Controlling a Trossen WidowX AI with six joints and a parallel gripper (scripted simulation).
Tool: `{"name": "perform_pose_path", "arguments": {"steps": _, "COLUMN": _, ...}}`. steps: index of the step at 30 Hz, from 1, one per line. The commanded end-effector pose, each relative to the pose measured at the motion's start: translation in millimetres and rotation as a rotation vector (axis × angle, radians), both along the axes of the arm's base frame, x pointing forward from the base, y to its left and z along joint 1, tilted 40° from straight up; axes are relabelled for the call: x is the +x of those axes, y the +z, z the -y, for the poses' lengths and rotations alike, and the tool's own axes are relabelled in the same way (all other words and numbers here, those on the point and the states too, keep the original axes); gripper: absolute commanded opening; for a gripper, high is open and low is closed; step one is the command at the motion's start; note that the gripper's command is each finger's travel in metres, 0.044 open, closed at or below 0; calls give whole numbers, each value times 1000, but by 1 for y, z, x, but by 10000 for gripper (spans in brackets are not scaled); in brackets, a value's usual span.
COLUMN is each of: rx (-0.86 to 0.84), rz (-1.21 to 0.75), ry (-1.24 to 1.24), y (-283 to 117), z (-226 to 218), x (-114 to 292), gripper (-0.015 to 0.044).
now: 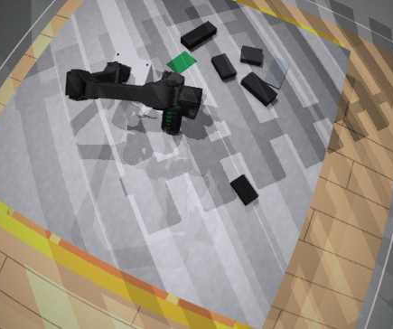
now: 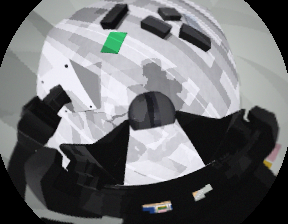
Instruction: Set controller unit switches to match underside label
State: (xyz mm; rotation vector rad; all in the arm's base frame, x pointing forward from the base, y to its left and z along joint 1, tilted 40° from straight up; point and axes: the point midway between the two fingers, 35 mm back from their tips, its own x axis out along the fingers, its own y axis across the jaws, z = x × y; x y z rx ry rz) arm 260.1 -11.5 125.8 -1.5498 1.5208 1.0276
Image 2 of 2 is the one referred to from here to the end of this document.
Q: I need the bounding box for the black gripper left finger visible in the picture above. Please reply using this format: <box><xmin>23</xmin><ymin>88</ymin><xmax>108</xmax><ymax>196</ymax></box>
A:
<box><xmin>59</xmin><ymin>119</ymin><xmax>131</xmax><ymax>185</ymax></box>

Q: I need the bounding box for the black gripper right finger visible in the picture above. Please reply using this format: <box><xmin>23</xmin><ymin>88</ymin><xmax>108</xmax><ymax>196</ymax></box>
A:
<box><xmin>176</xmin><ymin>108</ymin><xmax>246</xmax><ymax>165</ymax></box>

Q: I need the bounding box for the dark grey switch panel with green rocker switches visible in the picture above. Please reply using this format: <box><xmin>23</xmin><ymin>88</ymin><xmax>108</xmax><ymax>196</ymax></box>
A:
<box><xmin>128</xmin><ymin>91</ymin><xmax>176</xmax><ymax>131</ymax></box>

